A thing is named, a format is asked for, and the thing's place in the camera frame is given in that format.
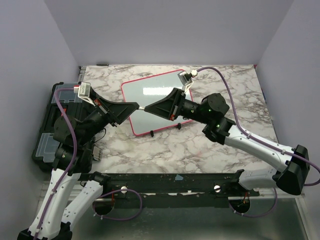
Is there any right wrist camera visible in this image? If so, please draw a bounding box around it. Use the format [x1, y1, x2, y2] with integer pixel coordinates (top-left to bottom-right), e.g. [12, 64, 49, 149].
[177, 70, 198, 93]

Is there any black plastic toolbox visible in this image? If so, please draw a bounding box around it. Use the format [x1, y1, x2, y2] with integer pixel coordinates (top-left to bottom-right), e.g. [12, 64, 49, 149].
[31, 82, 94, 173]

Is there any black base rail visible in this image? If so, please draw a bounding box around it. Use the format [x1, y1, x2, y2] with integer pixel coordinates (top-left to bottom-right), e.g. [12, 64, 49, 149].
[102, 170, 259, 209]

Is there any small black wall object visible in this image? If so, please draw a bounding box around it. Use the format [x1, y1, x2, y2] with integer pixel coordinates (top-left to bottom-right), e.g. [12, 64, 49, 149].
[96, 63, 109, 67]

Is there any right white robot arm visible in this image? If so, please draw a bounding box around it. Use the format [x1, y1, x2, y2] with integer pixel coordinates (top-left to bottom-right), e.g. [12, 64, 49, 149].
[144, 88, 310, 196]

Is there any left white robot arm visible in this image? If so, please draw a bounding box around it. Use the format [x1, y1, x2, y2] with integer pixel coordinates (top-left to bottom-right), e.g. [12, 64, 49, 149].
[17, 82, 140, 240]

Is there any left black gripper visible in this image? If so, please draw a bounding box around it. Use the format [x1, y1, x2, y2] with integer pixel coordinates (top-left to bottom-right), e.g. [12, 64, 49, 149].
[79, 95, 140, 145]

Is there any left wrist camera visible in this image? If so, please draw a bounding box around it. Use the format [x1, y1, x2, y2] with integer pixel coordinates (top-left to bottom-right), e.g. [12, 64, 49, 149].
[73, 81, 97, 106]

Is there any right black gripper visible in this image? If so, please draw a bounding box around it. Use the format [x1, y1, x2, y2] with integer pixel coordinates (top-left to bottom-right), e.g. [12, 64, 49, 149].
[144, 88, 211, 125]

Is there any pink framed whiteboard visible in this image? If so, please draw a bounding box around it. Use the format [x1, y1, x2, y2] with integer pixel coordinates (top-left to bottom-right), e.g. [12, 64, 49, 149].
[120, 69, 195, 138]

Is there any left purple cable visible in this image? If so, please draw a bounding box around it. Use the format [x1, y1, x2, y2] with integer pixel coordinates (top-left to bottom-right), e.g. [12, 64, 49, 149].
[32, 87, 143, 240]

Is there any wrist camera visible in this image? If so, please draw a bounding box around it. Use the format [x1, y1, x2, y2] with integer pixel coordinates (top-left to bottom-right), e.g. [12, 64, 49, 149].
[73, 81, 97, 106]
[177, 70, 198, 93]

